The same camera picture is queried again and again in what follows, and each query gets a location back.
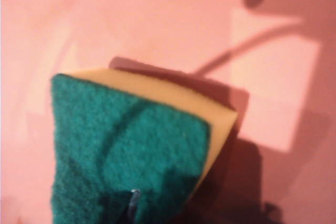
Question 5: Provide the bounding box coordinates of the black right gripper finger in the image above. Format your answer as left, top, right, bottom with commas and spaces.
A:
127, 188, 141, 224

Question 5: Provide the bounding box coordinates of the green and yellow sponge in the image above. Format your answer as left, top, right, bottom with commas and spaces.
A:
49, 67, 238, 224

